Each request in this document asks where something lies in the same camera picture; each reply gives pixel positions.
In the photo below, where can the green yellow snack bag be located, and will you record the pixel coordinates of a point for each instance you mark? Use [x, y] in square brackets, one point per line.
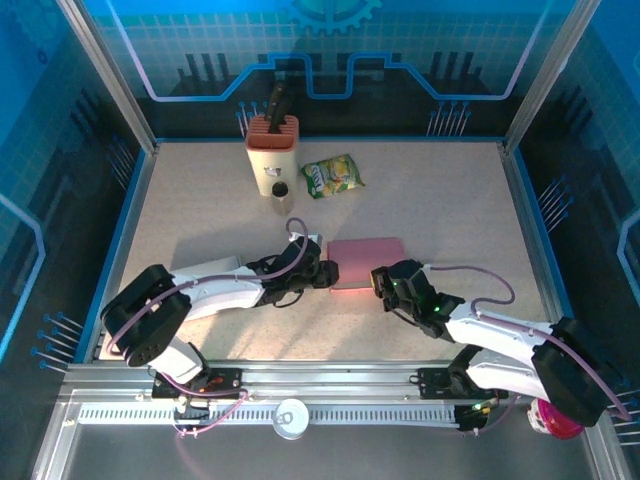
[332, 175]

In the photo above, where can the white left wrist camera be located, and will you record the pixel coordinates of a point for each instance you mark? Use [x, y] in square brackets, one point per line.
[311, 237]

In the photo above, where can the pink lidded container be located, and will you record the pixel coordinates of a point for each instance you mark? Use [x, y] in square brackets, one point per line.
[550, 425]

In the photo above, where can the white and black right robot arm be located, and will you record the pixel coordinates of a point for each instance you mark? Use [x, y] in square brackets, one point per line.
[500, 345]

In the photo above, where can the pink paper box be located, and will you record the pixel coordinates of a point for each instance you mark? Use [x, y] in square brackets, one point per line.
[365, 260]

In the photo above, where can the aluminium frame post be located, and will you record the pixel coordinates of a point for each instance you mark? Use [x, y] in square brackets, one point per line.
[549, 75]
[112, 75]

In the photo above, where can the aluminium mounting rail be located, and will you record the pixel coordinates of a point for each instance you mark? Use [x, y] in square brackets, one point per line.
[330, 375]

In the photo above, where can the small dark-lidded jar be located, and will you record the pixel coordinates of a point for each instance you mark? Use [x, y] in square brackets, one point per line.
[281, 202]

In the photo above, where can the silver tin can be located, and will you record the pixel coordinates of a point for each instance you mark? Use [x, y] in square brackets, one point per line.
[291, 419]

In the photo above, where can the beige knife block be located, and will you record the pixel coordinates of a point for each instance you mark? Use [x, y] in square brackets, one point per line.
[272, 160]

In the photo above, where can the white paper box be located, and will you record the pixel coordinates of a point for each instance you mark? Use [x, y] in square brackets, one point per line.
[220, 265]

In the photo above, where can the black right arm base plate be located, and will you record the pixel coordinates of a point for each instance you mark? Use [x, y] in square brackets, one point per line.
[432, 384]

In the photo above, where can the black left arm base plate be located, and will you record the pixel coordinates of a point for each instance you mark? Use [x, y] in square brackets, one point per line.
[227, 384]

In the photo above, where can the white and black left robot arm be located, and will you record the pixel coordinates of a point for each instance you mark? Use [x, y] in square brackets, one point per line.
[220, 300]

